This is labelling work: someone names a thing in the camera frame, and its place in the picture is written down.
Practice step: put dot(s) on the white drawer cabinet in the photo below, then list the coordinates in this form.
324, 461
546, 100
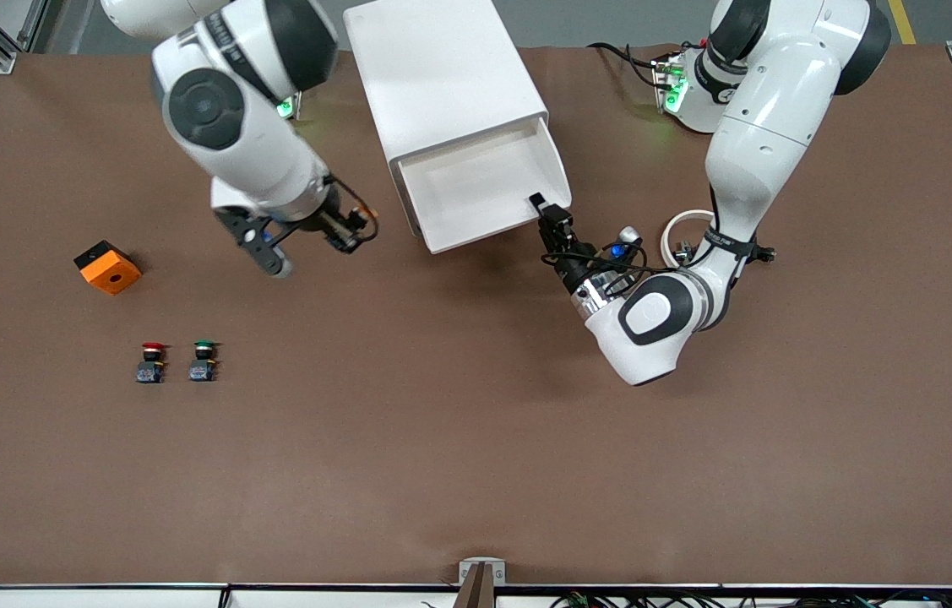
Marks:
433, 76

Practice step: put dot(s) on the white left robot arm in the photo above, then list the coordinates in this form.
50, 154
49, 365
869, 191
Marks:
767, 127

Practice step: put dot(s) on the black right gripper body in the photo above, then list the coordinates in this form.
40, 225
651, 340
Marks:
332, 221

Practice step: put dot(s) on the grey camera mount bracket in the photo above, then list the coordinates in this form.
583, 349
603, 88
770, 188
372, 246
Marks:
481, 574

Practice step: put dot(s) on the orange and black button box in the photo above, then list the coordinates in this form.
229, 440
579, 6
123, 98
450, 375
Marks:
112, 274

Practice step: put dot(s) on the white table edge rail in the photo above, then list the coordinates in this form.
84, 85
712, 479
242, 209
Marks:
104, 596

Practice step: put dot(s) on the small black clip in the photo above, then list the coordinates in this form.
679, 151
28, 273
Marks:
764, 252

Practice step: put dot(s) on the red push button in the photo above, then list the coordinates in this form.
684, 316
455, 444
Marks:
151, 367

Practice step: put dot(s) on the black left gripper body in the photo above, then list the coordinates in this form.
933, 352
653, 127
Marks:
570, 265

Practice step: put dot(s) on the black clip with metal part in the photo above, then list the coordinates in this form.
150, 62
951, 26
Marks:
682, 252

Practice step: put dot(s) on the green push button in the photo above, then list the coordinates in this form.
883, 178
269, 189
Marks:
203, 365

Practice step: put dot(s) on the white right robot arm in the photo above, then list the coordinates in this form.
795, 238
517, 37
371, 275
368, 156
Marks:
222, 127

